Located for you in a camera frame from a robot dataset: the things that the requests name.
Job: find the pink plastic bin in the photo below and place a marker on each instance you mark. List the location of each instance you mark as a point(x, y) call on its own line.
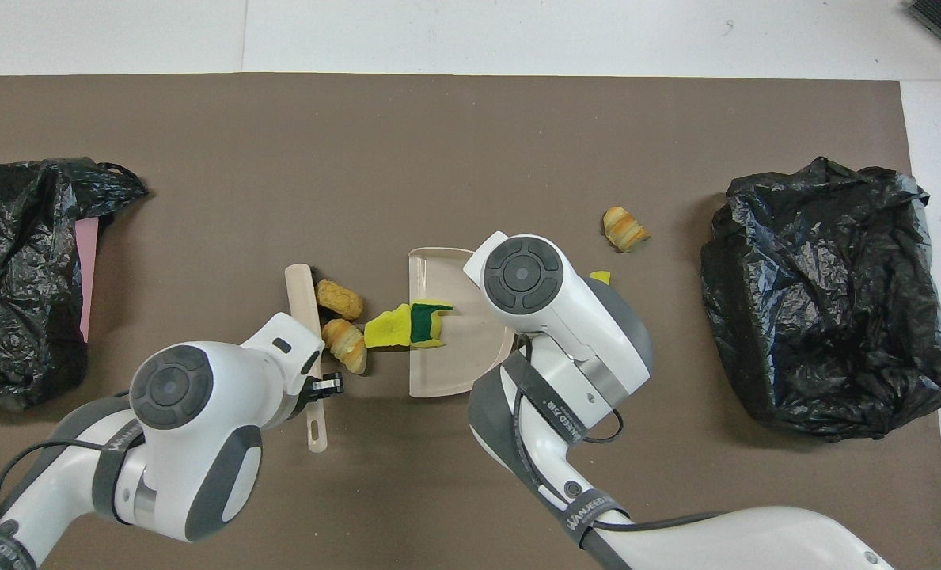
point(87, 269)

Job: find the yellow and green sponge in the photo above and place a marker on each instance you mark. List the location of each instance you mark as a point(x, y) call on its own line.
point(430, 323)

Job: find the brown table mat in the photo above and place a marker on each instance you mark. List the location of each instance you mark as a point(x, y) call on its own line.
point(359, 158)

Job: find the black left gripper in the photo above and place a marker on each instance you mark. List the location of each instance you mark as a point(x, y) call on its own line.
point(310, 388)

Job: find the black trash bag pink bin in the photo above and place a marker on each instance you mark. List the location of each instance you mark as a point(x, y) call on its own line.
point(11, 317)

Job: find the pale toy bread slice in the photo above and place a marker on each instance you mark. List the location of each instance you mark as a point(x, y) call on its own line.
point(346, 344)

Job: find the beige plastic dustpan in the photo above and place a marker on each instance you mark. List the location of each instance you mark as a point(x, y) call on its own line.
point(446, 372)

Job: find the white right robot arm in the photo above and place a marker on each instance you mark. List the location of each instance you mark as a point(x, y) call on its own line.
point(565, 317)

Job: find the toy croissant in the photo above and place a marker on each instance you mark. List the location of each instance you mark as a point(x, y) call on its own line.
point(624, 228)

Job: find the plain yellow sponge piece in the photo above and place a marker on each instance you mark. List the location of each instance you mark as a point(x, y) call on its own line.
point(387, 328)

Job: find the beige hand brush black bristles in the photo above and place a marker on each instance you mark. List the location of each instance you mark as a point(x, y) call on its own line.
point(304, 293)

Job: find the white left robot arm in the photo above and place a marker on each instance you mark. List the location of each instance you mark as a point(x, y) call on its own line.
point(173, 388)

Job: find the brown toy bread roll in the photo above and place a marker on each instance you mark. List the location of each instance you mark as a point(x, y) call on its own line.
point(339, 298)

